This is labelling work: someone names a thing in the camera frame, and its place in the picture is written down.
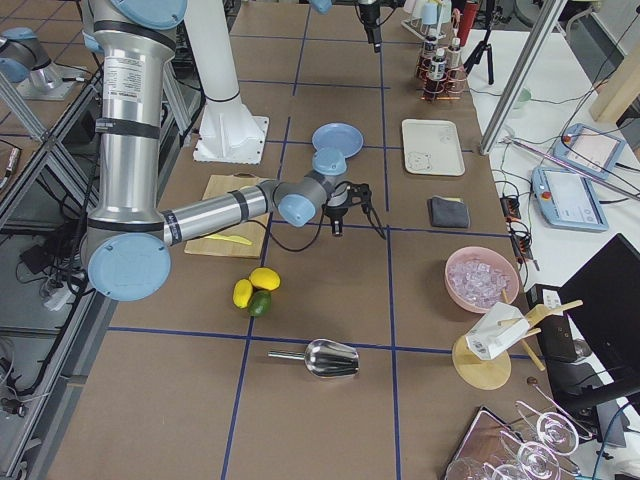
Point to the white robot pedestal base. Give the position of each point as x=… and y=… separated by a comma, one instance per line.
x=228, y=132

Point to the copper wire bottle rack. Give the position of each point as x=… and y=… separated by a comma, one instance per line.
x=454, y=83

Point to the round wooden stand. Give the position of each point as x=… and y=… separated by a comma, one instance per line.
x=493, y=374

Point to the bamboo cutting board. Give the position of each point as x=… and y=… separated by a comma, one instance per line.
x=217, y=186

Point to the bottle white cap left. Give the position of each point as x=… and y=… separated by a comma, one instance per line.
x=434, y=83

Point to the black tripod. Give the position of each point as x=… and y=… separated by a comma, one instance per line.
x=484, y=47

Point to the black monitor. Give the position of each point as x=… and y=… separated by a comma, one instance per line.
x=608, y=320

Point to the blue plate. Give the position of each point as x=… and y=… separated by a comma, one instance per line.
x=341, y=136

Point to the aluminium frame post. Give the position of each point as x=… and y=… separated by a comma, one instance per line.
x=549, y=15

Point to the blue teach pendant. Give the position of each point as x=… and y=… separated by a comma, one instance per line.
x=567, y=200
x=589, y=150

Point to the bottle white cap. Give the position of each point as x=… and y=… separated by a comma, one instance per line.
x=453, y=53
x=427, y=52
x=434, y=83

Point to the yellow lemon small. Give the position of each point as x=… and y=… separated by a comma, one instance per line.
x=242, y=293

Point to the white paper carton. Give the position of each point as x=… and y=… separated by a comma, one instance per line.
x=497, y=330

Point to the grey yellow folded cloth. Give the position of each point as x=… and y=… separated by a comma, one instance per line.
x=448, y=213

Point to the yellow lemon large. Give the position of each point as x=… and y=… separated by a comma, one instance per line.
x=265, y=278

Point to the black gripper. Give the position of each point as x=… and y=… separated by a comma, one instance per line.
x=335, y=214
x=370, y=20

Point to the green avocado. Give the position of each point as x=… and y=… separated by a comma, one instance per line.
x=259, y=303

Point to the pink bowl of ice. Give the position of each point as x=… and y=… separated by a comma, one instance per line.
x=476, y=278

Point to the wine glass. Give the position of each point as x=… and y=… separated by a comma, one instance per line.
x=557, y=433
x=538, y=461

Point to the bottle white cap right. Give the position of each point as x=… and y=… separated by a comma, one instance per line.
x=453, y=53

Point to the steel ice scoop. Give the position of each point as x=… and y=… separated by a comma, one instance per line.
x=324, y=358

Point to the blue teach pendant near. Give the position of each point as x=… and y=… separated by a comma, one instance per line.
x=567, y=200

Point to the bottle white cap lower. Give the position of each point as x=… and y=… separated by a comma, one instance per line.
x=427, y=52

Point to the cream bear tray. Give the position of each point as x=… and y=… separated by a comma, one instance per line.
x=431, y=147

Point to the yellow plastic knife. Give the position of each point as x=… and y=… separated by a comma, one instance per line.
x=230, y=238

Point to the blue teach pendant far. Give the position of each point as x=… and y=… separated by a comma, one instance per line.
x=589, y=150

